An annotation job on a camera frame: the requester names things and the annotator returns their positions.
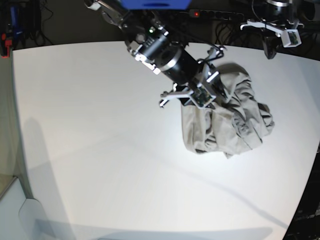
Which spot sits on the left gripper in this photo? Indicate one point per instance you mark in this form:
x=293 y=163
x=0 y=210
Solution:
x=270 y=43

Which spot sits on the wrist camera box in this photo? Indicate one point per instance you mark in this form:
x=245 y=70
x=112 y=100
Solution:
x=202 y=98
x=290 y=38

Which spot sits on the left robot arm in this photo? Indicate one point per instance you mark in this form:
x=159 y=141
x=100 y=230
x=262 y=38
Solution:
x=278 y=24

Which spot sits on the grey t-shirt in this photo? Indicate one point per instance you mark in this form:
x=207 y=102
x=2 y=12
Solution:
x=234 y=126

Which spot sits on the blue box overhead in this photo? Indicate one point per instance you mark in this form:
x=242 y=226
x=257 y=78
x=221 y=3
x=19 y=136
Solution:
x=155 y=4

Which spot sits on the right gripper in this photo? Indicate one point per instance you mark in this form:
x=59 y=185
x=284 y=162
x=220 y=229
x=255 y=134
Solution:
x=207 y=77

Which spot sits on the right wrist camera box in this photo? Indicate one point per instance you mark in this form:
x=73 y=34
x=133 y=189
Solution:
x=202 y=98

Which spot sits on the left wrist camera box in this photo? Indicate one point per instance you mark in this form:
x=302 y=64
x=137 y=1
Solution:
x=290 y=38

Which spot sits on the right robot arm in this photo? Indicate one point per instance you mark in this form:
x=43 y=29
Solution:
x=151 y=40

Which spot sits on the black power strip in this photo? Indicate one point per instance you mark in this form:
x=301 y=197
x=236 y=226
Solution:
x=216 y=15

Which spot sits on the red and blue clamp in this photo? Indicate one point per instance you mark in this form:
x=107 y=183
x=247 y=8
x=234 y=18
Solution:
x=8 y=29

